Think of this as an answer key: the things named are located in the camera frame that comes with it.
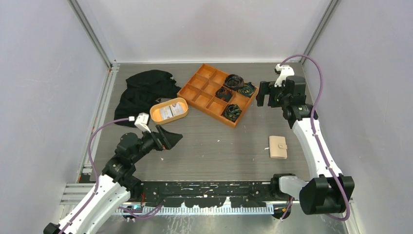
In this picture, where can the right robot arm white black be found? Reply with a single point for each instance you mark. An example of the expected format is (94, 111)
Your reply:
(329, 191)

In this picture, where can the left credit card in tray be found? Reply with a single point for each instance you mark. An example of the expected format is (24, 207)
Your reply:
(165, 113)

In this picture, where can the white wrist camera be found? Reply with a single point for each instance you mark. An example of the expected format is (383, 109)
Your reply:
(142, 121)
(284, 71)

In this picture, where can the dark red rolled tie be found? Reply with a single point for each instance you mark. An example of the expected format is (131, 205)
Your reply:
(224, 94)

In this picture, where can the beige card holder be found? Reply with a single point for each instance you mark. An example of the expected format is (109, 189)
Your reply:
(277, 147)

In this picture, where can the aluminium front frame rail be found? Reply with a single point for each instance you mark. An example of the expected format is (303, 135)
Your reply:
(269, 208)

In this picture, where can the green yellow rolled tie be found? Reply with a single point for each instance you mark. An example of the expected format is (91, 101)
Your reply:
(232, 112)

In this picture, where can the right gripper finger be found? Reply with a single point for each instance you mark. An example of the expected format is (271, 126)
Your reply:
(262, 92)
(267, 103)

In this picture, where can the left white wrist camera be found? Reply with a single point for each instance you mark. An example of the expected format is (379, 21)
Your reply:
(142, 121)

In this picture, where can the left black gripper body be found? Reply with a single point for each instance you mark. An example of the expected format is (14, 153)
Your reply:
(156, 142)

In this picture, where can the black cloth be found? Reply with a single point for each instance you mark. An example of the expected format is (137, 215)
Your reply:
(145, 90)

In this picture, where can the right credit card in tray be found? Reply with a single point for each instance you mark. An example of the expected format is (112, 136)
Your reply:
(176, 109)

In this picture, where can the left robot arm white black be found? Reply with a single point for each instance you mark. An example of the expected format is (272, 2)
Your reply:
(116, 184)

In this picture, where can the orange oval tray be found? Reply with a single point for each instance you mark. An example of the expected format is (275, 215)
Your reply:
(155, 115)

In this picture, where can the green patterned rolled tie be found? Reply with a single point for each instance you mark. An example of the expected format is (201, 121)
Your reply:
(247, 90)

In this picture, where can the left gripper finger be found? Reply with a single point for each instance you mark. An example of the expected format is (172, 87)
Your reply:
(168, 144)
(166, 134)

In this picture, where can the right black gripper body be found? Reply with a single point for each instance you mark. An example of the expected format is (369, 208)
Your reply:
(278, 91)

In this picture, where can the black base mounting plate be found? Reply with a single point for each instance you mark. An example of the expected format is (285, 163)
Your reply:
(207, 194)

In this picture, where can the dark brown rolled tie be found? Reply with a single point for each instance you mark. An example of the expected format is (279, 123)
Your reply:
(234, 82)

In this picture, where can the credit card in tray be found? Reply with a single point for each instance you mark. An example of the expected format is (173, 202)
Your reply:
(165, 113)
(176, 109)

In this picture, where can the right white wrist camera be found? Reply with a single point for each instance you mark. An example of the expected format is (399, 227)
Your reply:
(284, 71)

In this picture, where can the orange compartment organizer box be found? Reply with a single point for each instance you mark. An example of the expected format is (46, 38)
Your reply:
(199, 92)

